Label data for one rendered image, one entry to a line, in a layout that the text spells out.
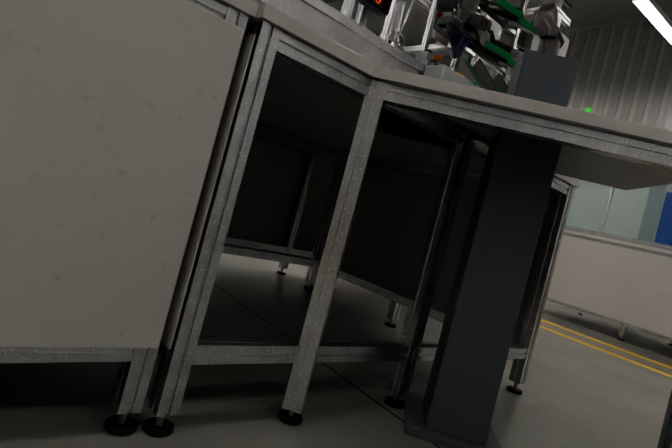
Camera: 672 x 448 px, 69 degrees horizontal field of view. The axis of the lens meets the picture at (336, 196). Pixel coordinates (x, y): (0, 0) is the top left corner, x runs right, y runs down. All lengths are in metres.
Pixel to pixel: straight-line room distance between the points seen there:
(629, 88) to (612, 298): 6.43
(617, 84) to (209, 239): 10.66
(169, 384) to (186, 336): 0.10
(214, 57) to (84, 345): 0.56
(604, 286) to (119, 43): 5.00
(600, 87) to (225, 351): 10.78
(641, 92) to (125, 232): 10.57
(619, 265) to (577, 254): 0.41
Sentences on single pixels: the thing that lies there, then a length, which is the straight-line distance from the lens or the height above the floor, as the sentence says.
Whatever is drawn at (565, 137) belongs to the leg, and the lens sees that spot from 1.22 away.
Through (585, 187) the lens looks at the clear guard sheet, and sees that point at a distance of 5.71.
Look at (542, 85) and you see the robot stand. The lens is 1.46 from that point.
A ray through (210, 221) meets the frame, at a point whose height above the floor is 0.43.
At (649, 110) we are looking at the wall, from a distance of 10.87.
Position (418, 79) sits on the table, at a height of 0.85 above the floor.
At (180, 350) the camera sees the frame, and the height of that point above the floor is 0.17.
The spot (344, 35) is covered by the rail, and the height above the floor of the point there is 0.92.
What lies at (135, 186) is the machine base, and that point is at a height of 0.46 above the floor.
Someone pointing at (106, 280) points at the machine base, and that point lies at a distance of 0.95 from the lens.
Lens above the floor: 0.52
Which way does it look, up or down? 1 degrees up
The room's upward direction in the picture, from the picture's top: 15 degrees clockwise
